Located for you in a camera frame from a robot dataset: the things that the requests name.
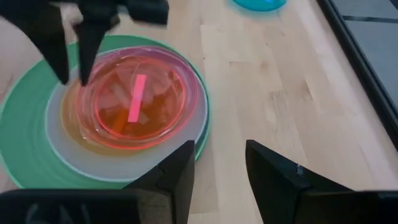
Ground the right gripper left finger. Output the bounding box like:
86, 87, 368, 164
124, 139, 197, 224

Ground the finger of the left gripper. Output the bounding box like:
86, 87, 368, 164
73, 15, 121, 87
0, 0, 70, 86

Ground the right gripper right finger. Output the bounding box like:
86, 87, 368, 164
245, 139, 353, 224

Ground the small translucent pink plate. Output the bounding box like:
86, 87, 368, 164
76, 45, 200, 151

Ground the pale blue plastic plate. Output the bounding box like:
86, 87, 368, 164
44, 46, 209, 183

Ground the small translucent orange plate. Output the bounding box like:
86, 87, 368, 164
60, 55, 187, 157

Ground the large light green plate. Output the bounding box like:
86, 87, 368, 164
0, 34, 211, 190

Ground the small translucent blue plate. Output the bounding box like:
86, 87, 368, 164
231, 0, 287, 12

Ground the black aluminium table frame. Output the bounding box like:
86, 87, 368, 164
316, 0, 398, 151

